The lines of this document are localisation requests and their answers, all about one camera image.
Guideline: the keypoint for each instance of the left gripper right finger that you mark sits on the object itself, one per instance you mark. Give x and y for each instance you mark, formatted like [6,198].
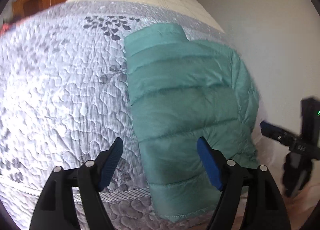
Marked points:
[264,208]

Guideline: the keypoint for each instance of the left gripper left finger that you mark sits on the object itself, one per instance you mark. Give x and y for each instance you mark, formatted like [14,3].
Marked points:
[55,208]

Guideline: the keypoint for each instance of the red patterned cloth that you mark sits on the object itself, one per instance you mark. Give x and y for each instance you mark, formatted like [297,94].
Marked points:
[13,23]

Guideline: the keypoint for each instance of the grey floral quilted bedspread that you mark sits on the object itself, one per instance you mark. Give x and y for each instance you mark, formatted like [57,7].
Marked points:
[65,99]

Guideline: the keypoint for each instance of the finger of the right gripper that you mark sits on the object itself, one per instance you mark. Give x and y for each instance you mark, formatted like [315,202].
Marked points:
[277,133]

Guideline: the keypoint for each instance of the teal puffer jacket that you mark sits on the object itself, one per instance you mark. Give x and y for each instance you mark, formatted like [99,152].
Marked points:
[181,90]

